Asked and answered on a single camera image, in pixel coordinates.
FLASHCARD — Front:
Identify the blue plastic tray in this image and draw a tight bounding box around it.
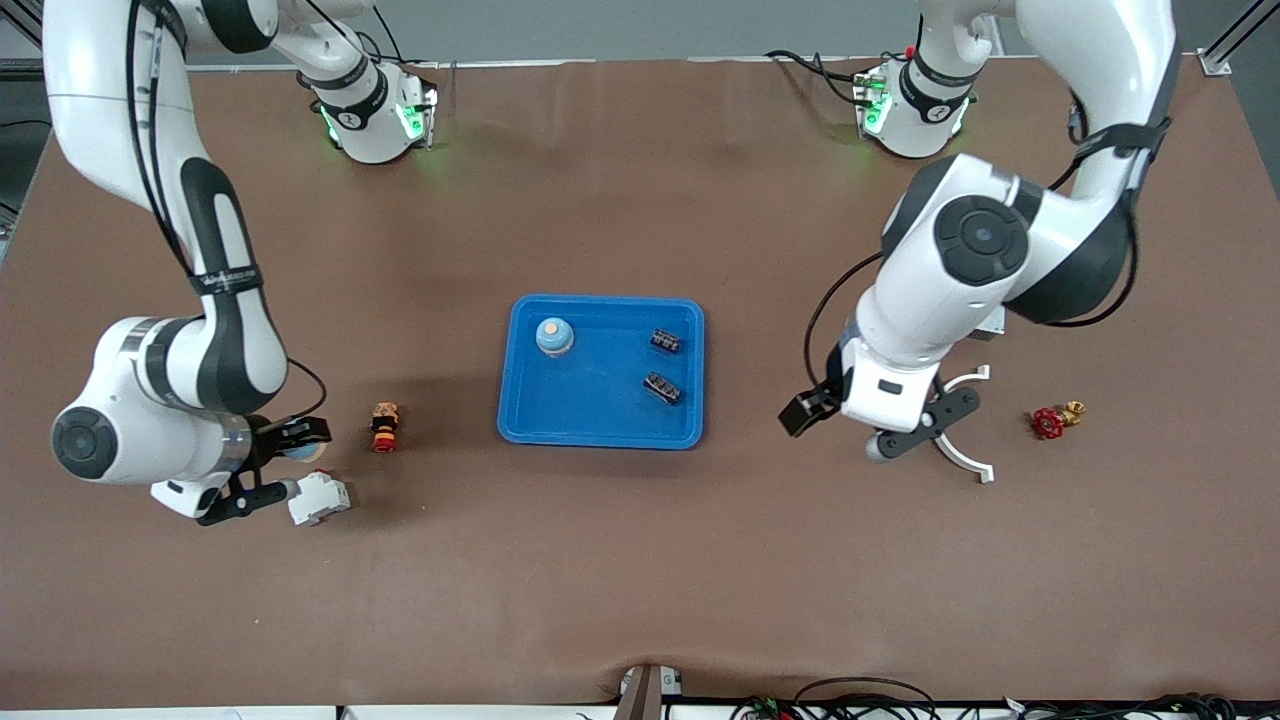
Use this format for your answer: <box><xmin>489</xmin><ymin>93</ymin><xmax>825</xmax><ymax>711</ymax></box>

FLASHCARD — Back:
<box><xmin>497</xmin><ymin>294</ymin><xmax>707</xmax><ymax>450</ymax></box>

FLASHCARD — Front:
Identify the white circuit breaker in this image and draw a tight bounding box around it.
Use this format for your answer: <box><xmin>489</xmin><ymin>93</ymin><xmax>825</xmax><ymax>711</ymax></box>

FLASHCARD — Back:
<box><xmin>287</xmin><ymin>468</ymin><xmax>352</xmax><ymax>528</ymax></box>

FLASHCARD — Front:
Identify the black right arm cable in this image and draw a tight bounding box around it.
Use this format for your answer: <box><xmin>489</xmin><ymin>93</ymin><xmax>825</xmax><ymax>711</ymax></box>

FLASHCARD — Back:
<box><xmin>120</xmin><ymin>0</ymin><xmax>330</xmax><ymax>426</ymax></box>

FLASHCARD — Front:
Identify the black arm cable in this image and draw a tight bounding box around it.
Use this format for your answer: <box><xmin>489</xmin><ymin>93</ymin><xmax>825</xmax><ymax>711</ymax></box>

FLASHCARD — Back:
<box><xmin>120</xmin><ymin>0</ymin><xmax>330</xmax><ymax>426</ymax></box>
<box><xmin>803</xmin><ymin>90</ymin><xmax>1141</xmax><ymax>401</ymax></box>

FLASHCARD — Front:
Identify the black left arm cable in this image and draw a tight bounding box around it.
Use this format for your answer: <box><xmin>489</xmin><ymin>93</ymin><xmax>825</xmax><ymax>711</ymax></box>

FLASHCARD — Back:
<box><xmin>803</xmin><ymin>90</ymin><xmax>1141</xmax><ymax>401</ymax></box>

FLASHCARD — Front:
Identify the white curved plastic bracket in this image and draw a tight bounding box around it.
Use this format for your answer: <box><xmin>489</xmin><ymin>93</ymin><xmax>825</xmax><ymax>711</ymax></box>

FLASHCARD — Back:
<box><xmin>930</xmin><ymin>365</ymin><xmax>997</xmax><ymax>484</ymax></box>

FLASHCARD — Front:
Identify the brass valve with red handle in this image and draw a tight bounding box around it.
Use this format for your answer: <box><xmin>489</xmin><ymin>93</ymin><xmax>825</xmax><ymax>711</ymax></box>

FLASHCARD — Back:
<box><xmin>1031</xmin><ymin>400</ymin><xmax>1088</xmax><ymax>442</ymax></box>

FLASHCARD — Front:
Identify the white table edge rail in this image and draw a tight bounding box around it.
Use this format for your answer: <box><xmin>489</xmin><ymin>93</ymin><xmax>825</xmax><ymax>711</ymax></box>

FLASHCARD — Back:
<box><xmin>0</xmin><ymin>705</ymin><xmax>601</xmax><ymax>720</ymax></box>

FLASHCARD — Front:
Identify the black looped cable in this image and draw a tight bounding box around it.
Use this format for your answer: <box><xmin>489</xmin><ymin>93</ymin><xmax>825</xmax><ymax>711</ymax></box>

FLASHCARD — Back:
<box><xmin>795</xmin><ymin>676</ymin><xmax>938</xmax><ymax>720</ymax></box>

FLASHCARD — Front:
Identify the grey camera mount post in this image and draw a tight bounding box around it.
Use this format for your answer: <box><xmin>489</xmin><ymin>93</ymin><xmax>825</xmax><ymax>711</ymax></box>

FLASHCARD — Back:
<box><xmin>613</xmin><ymin>662</ymin><xmax>687</xmax><ymax>720</ymax></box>

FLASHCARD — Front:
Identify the black left base cable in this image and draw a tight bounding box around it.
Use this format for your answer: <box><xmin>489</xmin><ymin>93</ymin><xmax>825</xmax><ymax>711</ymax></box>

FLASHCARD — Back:
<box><xmin>765</xmin><ymin>48</ymin><xmax>871</xmax><ymax>106</ymax></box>

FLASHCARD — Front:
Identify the black base cable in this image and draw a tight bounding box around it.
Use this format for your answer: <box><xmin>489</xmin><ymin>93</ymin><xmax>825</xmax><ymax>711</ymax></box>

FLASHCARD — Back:
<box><xmin>765</xmin><ymin>48</ymin><xmax>871</xmax><ymax>106</ymax></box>
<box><xmin>340</xmin><ymin>0</ymin><xmax>446</xmax><ymax>101</ymax></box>

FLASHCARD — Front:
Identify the black right base cable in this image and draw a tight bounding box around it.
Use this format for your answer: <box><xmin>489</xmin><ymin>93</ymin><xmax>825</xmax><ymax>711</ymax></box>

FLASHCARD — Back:
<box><xmin>340</xmin><ymin>0</ymin><xmax>446</xmax><ymax>101</ymax></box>

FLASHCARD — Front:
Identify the black cable bundle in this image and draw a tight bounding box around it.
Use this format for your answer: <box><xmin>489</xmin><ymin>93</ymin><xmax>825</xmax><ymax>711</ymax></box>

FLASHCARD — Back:
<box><xmin>1000</xmin><ymin>690</ymin><xmax>1280</xmax><ymax>720</ymax></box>

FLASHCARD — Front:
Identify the aluminium frame profile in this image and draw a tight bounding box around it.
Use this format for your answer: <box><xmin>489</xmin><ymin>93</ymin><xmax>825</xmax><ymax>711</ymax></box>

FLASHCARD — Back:
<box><xmin>1180</xmin><ymin>0</ymin><xmax>1280</xmax><ymax>79</ymax></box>
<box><xmin>0</xmin><ymin>0</ymin><xmax>51</xmax><ymax>81</ymax></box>

